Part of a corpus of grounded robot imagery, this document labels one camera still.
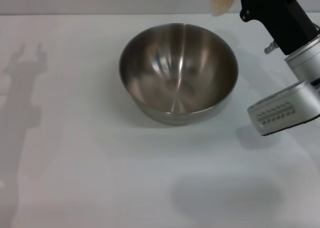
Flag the stainless steel mixing bowl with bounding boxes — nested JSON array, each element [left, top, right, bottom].
[[118, 23, 240, 126]]

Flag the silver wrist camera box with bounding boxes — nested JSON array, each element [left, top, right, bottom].
[[246, 80, 320, 137]]

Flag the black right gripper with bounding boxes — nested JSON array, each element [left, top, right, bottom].
[[237, 0, 320, 56]]

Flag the right arm cable with plug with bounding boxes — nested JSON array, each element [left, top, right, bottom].
[[264, 41, 278, 55]]

